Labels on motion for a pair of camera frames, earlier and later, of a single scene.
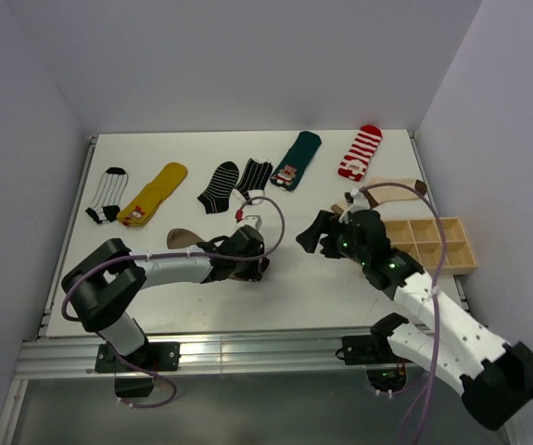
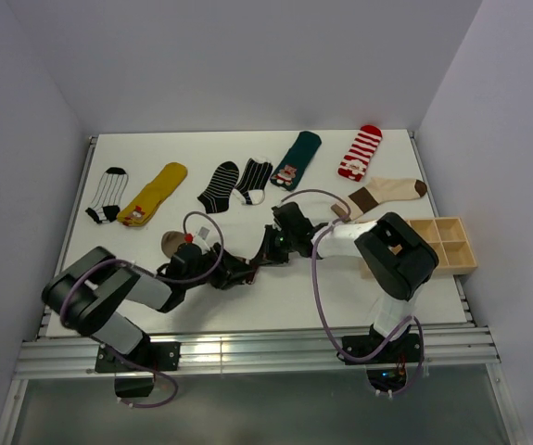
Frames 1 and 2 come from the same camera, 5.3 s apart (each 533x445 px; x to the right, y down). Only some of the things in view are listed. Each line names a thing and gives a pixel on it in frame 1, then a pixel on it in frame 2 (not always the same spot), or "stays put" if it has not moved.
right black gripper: [310, 237] → [268, 254]
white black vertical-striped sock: [106, 204] stays put
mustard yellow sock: [142, 206] stays put
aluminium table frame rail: [68, 358] stays put
